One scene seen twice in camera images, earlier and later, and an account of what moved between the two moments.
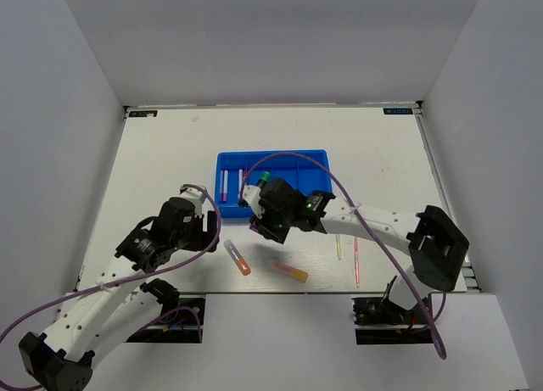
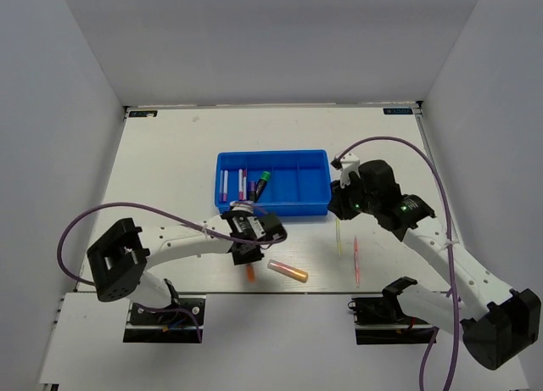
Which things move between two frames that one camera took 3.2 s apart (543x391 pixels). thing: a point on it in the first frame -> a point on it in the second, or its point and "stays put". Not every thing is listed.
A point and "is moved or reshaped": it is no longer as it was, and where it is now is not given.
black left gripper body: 186,239 -> 255,248
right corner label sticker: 398,111 stays put
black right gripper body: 283,216 -> 368,203
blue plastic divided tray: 307,169 stays put
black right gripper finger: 273,231 -> 343,202
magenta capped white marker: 240,182 stays put
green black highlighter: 263,180 stays put
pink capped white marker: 226,186 stays put
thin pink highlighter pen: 356,262 stays put
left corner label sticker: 143,114 stays put
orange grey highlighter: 234,254 is moved or reshaped
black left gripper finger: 206,238 -> 243,253
